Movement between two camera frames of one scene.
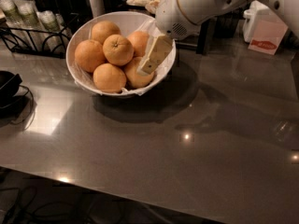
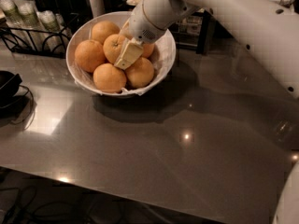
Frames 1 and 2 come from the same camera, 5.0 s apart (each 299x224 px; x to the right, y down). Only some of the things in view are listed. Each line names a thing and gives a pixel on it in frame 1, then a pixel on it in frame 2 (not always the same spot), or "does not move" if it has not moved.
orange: (118, 49) does not move
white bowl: (103, 53) does not move
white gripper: (168, 20) to (146, 24)
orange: (135, 78) does not move
